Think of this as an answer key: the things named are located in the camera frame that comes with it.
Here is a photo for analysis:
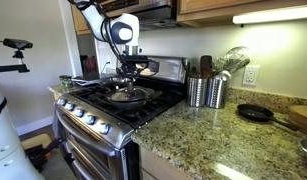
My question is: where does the narrow wooden wall cabinet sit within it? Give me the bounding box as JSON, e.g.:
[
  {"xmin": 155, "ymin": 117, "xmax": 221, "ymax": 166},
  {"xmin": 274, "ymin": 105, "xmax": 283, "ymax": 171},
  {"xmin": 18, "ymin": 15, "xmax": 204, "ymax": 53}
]
[{"xmin": 71, "ymin": 4, "xmax": 93, "ymax": 36}]

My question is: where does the stainless steel gas range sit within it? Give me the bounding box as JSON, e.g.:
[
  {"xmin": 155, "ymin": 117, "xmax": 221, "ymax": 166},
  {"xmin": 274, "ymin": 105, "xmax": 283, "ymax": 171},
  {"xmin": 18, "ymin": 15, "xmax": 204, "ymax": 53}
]
[{"xmin": 52, "ymin": 54, "xmax": 188, "ymax": 180}]

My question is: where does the black stereo camera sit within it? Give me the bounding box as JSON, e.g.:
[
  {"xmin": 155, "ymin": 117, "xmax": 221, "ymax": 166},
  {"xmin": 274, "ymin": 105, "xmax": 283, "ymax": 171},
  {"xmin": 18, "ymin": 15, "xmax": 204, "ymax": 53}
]
[{"xmin": 2, "ymin": 37, "xmax": 34, "ymax": 51}]

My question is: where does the dark wooden spatula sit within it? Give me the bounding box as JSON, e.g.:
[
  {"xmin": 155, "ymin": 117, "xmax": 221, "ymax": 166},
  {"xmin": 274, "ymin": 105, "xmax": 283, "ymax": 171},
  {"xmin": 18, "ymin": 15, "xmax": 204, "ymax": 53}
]
[{"xmin": 200, "ymin": 54, "xmax": 214, "ymax": 80}]

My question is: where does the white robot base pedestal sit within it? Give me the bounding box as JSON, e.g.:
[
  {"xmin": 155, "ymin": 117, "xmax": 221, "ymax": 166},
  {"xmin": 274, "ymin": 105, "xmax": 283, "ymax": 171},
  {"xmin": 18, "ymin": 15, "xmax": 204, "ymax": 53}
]
[{"xmin": 0, "ymin": 68, "xmax": 45, "ymax": 180}]

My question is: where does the steel oven door handle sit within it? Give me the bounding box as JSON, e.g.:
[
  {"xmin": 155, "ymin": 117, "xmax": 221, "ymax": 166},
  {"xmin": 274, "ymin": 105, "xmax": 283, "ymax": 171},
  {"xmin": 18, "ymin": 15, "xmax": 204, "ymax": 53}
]
[{"xmin": 55, "ymin": 107, "xmax": 118, "ymax": 158}]

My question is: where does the black camera stand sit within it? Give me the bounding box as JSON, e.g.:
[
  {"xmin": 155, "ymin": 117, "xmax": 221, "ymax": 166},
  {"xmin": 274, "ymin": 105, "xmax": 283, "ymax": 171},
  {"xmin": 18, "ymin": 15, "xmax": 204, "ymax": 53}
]
[{"xmin": 0, "ymin": 49, "xmax": 31, "ymax": 74}]

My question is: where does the silver stove knob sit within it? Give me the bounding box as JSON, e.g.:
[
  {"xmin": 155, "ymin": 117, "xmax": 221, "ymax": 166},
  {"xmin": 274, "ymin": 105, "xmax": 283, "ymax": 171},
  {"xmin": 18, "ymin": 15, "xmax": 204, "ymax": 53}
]
[
  {"xmin": 73, "ymin": 106, "xmax": 85, "ymax": 119},
  {"xmin": 56, "ymin": 97, "xmax": 68, "ymax": 107},
  {"xmin": 84, "ymin": 113, "xmax": 97, "ymax": 126},
  {"xmin": 64, "ymin": 101, "xmax": 76, "ymax": 112},
  {"xmin": 97, "ymin": 121, "xmax": 112, "ymax": 136}
]

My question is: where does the small glass jar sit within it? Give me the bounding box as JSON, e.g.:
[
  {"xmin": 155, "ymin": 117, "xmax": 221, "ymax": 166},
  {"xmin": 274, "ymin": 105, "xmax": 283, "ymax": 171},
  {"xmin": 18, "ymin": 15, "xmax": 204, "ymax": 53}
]
[{"xmin": 58, "ymin": 74, "xmax": 74, "ymax": 89}]

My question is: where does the black flat countertop appliance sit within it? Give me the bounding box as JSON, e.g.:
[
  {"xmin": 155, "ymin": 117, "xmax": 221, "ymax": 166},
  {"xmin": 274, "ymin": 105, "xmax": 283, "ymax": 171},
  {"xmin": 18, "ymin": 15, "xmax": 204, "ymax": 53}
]
[{"xmin": 72, "ymin": 73, "xmax": 106, "ymax": 87}]

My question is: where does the small black cast iron skillet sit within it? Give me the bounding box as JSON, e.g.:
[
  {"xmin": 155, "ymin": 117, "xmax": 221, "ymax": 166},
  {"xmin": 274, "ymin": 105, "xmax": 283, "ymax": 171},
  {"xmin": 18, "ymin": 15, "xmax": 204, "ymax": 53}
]
[{"xmin": 236, "ymin": 103, "xmax": 299, "ymax": 131}]

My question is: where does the white wall power outlet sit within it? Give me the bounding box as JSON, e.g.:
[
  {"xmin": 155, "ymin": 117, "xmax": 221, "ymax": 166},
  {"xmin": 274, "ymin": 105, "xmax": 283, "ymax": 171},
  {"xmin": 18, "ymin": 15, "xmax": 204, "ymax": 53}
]
[{"xmin": 242, "ymin": 64, "xmax": 261, "ymax": 87}]

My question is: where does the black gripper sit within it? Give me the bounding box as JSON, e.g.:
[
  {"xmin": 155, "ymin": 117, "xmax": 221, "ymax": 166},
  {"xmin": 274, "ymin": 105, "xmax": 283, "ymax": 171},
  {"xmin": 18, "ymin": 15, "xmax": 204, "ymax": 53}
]
[{"xmin": 118, "ymin": 55, "xmax": 149, "ymax": 91}]

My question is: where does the wire balloon whisk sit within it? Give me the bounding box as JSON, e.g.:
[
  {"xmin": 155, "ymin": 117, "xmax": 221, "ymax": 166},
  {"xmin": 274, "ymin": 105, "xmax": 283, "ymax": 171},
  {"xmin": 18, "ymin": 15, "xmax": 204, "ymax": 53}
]
[{"xmin": 212, "ymin": 45, "xmax": 253, "ymax": 75}]

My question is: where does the under-cabinet light strip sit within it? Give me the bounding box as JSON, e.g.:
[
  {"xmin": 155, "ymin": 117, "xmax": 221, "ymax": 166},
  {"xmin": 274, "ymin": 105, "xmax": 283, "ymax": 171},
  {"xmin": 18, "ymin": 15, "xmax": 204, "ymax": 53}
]
[{"xmin": 232, "ymin": 4, "xmax": 307, "ymax": 25}]

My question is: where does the tan flat board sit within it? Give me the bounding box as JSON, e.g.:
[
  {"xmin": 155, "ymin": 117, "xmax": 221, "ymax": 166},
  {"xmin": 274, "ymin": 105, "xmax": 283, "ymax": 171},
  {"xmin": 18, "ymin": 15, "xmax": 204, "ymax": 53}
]
[{"xmin": 20, "ymin": 133, "xmax": 54, "ymax": 151}]

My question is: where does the perforated steel utensil holder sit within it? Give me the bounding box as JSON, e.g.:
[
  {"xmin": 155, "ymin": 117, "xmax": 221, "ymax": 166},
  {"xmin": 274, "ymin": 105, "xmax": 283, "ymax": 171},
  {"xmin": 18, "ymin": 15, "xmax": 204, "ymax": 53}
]
[
  {"xmin": 186, "ymin": 75, "xmax": 209, "ymax": 108},
  {"xmin": 206, "ymin": 74, "xmax": 230, "ymax": 110}
]

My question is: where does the black kitchen utensil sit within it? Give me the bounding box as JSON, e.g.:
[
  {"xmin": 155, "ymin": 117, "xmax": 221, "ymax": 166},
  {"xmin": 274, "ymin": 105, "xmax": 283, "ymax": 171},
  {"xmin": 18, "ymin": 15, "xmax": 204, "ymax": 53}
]
[{"xmin": 181, "ymin": 57, "xmax": 194, "ymax": 79}]

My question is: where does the kitchen base cabinet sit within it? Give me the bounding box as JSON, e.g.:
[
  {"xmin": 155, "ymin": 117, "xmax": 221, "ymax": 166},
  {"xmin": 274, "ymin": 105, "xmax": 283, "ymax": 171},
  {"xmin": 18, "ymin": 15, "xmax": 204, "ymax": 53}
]
[{"xmin": 138, "ymin": 145, "xmax": 195, "ymax": 180}]

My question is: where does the silver lid with brown knob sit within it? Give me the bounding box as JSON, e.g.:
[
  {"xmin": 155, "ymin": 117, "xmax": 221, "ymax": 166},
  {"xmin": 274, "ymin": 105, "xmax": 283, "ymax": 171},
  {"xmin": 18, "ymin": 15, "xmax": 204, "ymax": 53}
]
[{"xmin": 109, "ymin": 85, "xmax": 151, "ymax": 103}]

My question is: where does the black clamp tool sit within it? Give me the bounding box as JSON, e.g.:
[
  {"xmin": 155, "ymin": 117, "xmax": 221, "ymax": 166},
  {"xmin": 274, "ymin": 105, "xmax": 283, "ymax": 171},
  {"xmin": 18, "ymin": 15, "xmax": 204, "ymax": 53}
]
[{"xmin": 24, "ymin": 134, "xmax": 76, "ymax": 173}]

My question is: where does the black cable bundle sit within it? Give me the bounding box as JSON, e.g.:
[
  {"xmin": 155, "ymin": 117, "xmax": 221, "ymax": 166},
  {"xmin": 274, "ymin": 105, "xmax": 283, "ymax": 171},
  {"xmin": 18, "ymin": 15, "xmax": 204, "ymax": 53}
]
[{"xmin": 67, "ymin": 0, "xmax": 136, "ymax": 78}]

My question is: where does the black range hood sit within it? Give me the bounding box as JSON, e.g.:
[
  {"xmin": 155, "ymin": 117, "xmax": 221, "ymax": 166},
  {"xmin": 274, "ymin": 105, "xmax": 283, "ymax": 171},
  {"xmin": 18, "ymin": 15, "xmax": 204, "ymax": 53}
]
[{"xmin": 102, "ymin": 0, "xmax": 181, "ymax": 32}]

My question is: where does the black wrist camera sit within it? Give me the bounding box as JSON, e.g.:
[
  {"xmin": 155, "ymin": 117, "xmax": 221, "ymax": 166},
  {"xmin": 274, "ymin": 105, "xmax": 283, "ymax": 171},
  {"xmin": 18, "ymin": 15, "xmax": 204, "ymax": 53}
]
[{"xmin": 146, "ymin": 59, "xmax": 161, "ymax": 74}]

